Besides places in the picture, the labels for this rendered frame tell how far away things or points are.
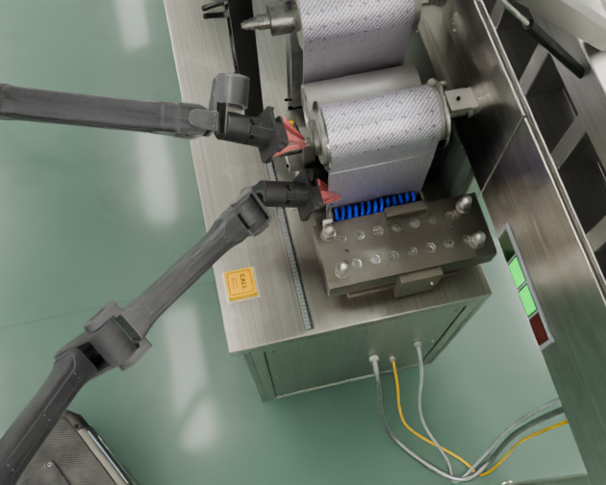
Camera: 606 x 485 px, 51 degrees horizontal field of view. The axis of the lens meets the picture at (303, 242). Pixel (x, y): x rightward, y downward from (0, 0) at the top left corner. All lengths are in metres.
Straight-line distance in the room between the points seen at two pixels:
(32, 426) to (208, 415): 1.40
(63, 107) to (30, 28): 2.25
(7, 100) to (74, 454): 1.36
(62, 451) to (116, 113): 1.36
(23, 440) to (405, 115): 0.89
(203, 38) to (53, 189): 1.18
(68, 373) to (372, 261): 0.70
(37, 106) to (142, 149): 1.69
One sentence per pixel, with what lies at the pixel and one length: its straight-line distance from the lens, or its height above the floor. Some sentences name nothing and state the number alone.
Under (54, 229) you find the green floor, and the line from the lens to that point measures 2.81.
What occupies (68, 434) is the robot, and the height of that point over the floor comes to 0.24.
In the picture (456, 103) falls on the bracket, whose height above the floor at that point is 1.29.
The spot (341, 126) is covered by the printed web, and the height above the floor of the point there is 1.31.
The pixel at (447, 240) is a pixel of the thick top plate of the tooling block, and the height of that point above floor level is 1.03.
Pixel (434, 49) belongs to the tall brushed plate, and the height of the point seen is 1.19.
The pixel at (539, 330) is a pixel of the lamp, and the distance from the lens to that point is 1.32.
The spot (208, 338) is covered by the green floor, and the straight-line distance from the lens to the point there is 2.49.
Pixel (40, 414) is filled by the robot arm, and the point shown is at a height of 1.36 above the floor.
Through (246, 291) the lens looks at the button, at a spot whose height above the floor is 0.92.
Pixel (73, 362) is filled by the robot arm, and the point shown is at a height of 1.29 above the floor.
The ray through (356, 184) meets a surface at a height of 1.13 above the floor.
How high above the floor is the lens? 2.38
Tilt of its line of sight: 67 degrees down
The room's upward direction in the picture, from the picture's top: 1 degrees counter-clockwise
